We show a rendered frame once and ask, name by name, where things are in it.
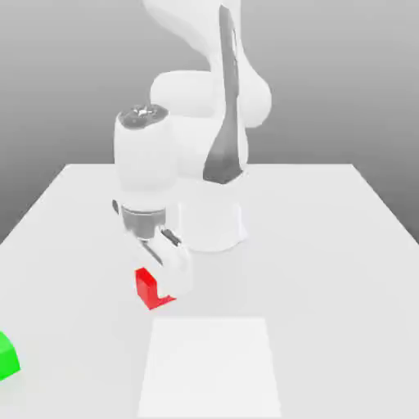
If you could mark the small green cube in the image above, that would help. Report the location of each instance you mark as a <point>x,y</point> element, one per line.
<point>6,356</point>

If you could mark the small red cube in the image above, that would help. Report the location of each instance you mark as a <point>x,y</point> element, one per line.
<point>146,287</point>

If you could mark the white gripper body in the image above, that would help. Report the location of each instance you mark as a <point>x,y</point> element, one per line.
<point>170,262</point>

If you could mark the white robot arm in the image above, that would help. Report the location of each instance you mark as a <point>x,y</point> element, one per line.
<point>147,157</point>

